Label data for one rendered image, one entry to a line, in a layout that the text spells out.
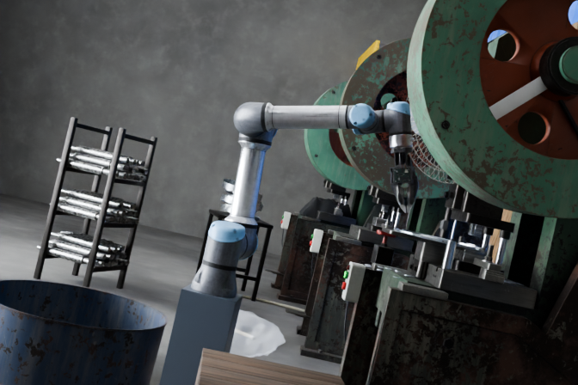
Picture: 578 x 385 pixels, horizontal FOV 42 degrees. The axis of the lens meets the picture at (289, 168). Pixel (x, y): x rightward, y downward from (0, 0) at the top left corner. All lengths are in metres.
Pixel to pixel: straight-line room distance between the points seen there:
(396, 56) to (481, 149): 1.87
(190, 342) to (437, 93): 1.10
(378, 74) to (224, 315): 1.83
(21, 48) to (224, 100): 2.44
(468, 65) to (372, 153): 1.80
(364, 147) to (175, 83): 5.55
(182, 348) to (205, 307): 0.15
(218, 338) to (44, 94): 7.18
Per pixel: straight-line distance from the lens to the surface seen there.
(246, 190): 2.61
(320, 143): 5.55
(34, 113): 9.43
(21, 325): 1.65
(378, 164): 3.85
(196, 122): 9.12
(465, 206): 2.51
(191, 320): 2.48
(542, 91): 2.20
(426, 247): 2.51
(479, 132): 2.11
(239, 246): 2.50
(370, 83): 3.88
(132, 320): 1.98
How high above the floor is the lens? 0.85
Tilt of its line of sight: 1 degrees up
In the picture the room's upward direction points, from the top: 13 degrees clockwise
